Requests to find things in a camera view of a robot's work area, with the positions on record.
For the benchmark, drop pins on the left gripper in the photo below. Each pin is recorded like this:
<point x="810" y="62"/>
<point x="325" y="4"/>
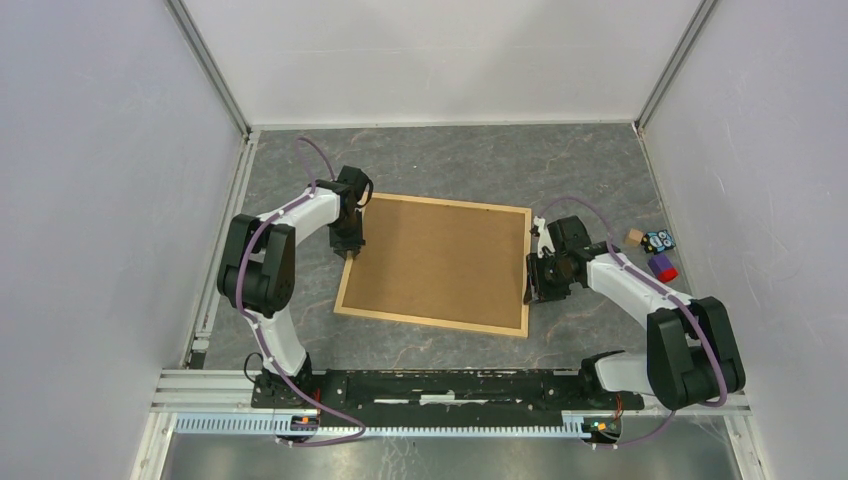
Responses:
<point x="342" y="247"/>

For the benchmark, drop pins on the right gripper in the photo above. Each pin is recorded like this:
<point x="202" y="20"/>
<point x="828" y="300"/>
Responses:
<point x="543" y="293"/>

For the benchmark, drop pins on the wooden picture frame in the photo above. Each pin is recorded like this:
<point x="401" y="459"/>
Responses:
<point x="430" y="321"/>

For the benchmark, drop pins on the brown backing board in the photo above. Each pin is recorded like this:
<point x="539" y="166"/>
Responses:
<point x="437" y="258"/>

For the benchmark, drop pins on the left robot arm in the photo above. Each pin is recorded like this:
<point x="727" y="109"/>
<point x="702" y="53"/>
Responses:
<point x="257" y="273"/>

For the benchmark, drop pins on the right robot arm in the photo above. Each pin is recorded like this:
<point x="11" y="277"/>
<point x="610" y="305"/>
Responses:
<point x="691" y="354"/>

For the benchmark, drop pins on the small wooden cube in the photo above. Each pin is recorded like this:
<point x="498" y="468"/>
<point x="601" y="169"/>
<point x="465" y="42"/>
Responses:
<point x="634" y="237"/>

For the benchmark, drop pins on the black blue toy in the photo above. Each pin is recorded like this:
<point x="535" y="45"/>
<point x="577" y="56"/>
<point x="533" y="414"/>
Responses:
<point x="657" y="242"/>

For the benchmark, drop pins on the red purple block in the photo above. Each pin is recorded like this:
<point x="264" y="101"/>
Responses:
<point x="662" y="268"/>

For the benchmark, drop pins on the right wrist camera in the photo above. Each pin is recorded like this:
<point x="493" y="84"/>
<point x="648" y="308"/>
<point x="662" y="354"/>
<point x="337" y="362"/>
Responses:
<point x="544" y="242"/>

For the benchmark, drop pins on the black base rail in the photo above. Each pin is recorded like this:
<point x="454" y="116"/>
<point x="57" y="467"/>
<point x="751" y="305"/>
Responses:
<point x="429" y="398"/>

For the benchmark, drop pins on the white slotted cable duct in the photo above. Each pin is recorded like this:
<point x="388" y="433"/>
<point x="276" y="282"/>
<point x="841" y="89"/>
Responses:
<point x="306" y="427"/>

